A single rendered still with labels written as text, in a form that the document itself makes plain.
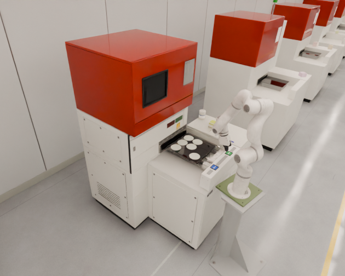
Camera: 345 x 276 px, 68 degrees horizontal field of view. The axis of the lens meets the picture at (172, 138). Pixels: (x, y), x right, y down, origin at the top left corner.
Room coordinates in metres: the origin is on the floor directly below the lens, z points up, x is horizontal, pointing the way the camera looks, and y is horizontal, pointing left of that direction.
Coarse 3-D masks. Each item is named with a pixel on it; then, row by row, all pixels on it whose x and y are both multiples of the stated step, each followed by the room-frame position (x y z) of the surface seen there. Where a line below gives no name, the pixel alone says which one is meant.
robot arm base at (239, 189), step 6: (234, 180) 1.54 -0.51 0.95; (240, 180) 1.50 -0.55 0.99; (246, 180) 1.49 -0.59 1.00; (228, 186) 1.58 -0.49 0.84; (234, 186) 1.52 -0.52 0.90; (240, 186) 1.49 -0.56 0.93; (246, 186) 1.50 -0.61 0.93; (228, 192) 1.52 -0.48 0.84; (234, 192) 1.51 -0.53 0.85; (240, 192) 1.49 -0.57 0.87; (246, 192) 1.50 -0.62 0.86; (240, 198) 1.45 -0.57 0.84
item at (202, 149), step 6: (180, 138) 2.18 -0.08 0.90; (198, 138) 2.20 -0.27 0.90; (174, 144) 2.07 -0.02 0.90; (204, 144) 2.10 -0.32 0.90; (210, 144) 2.10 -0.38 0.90; (174, 150) 1.97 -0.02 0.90; (180, 150) 1.98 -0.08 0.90; (186, 150) 1.98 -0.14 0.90; (192, 150) 1.99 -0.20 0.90; (198, 150) 1.99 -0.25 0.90; (204, 150) 2.00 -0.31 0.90; (210, 150) 2.01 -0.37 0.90; (186, 156) 1.89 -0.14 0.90
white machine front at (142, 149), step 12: (168, 120) 2.09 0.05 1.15; (180, 120) 2.25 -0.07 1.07; (144, 132) 1.82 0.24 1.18; (156, 132) 1.95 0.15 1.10; (168, 132) 2.10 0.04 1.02; (132, 144) 1.71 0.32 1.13; (144, 144) 1.82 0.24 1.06; (156, 144) 1.95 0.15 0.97; (132, 156) 1.70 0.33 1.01; (144, 156) 1.82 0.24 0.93; (156, 156) 1.95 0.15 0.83; (132, 168) 1.70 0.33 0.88
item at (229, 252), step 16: (240, 208) 1.37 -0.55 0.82; (224, 224) 1.51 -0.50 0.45; (224, 240) 1.48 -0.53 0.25; (240, 240) 1.66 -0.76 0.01; (224, 256) 1.47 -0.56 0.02; (240, 256) 1.40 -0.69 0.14; (256, 256) 1.49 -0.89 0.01; (224, 272) 1.31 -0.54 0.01; (240, 272) 1.32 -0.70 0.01; (256, 272) 1.33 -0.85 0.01
